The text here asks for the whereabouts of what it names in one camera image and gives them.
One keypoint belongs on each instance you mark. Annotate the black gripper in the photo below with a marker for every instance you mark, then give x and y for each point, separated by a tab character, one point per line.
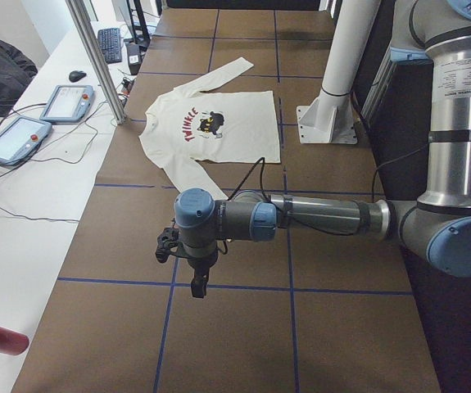
201	262

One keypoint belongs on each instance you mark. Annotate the cream long-sleeve cat shirt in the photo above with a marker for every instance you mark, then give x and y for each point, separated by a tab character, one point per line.
195	122

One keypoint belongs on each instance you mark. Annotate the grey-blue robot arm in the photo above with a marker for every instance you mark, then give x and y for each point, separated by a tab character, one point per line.
437	226

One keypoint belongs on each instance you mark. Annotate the white side desk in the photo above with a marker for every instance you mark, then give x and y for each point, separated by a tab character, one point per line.
42	201

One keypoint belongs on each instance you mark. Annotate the far grey teach pendant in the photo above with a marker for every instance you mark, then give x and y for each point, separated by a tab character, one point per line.
68	104

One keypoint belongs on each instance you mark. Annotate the grey teach pendant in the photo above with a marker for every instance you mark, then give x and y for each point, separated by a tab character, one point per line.
68	104
21	138

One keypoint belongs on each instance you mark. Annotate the near grey teach pendant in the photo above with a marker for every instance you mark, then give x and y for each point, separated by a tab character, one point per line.
21	138

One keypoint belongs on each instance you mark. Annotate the black power adapter brick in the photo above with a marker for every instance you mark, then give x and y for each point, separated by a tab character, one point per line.
134	59

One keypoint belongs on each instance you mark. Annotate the black computer mouse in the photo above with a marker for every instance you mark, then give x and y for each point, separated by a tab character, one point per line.
76	75

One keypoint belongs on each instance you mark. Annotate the black keyboard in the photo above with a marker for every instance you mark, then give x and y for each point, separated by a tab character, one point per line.
109	41

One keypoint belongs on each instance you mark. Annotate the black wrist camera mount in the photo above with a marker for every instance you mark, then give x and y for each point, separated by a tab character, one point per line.
167	244

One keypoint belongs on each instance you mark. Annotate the white camera mast with base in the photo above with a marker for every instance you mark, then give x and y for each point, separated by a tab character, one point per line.
329	118

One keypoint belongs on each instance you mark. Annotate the aluminium frame post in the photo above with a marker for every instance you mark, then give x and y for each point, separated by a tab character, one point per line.
88	38

